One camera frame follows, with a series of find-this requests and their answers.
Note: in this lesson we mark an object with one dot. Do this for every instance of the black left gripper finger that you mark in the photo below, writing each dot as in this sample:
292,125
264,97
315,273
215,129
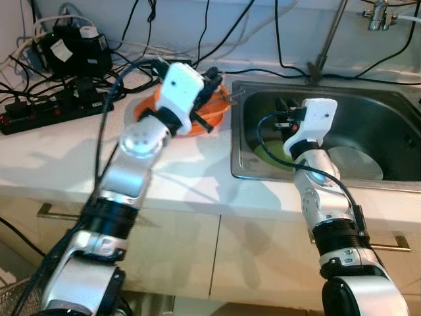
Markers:
201,122
213,78

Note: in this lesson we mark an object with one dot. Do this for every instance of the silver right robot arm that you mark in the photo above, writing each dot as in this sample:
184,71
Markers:
325,201

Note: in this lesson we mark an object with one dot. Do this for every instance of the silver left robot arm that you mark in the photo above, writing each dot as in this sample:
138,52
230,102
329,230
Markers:
125,174

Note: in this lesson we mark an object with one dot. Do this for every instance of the green plate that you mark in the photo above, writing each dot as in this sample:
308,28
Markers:
266,155

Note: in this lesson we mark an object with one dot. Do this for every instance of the orange plate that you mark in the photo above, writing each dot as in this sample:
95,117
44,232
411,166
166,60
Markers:
146,108

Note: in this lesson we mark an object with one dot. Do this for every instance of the grey faucet pipe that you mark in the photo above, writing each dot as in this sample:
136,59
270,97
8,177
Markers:
325,46

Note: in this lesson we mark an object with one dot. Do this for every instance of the white plate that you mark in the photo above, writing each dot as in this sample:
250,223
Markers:
355,164

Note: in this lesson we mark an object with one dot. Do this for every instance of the stainless steel sink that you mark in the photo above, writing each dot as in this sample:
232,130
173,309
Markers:
371,122

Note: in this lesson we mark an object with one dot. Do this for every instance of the black power adapter box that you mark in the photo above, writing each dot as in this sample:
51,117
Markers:
79,54

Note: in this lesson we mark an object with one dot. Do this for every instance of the cream cabinet front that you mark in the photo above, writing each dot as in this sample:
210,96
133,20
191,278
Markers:
263,263
171,250

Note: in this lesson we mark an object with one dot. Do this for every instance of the white plug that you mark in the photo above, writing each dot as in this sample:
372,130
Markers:
88,31

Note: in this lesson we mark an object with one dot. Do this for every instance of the chrome water valve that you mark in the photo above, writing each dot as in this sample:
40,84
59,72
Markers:
380,20

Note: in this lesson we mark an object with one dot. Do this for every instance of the black power strip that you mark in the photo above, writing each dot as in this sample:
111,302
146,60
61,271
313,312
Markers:
39,115

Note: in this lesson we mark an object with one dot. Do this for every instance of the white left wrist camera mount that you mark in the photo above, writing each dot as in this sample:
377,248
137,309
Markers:
181,89

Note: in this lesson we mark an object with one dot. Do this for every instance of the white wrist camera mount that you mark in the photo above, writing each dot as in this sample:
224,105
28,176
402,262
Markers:
181,89
317,122

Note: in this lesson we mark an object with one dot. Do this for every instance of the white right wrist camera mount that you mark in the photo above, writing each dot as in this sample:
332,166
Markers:
317,122

